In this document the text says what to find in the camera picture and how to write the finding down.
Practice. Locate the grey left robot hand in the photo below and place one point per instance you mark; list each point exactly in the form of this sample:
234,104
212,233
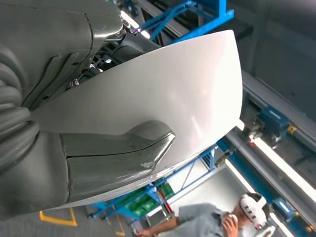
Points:
49,32

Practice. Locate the blue metal shelf rack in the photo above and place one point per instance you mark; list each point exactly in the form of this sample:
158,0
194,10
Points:
212,24

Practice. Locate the green plastic crate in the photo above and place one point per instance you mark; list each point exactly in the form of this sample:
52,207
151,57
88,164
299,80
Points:
167,191
140,207

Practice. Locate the person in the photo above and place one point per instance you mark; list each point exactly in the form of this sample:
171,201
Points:
197,219

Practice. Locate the long ceiling light strip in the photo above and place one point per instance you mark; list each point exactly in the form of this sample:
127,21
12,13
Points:
283,166
237,173

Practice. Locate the blue ceiling fixture box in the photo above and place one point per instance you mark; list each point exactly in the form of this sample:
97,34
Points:
282,207
272,122

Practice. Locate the white VR headset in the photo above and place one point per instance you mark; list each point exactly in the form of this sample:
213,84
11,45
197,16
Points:
252,209

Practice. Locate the white VR controller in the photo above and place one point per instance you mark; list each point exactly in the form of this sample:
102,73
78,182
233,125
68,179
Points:
265,231

